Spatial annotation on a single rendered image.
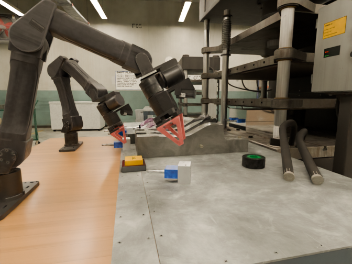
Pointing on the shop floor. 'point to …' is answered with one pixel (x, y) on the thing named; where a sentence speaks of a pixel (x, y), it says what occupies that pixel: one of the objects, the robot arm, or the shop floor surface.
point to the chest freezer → (95, 118)
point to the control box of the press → (336, 74)
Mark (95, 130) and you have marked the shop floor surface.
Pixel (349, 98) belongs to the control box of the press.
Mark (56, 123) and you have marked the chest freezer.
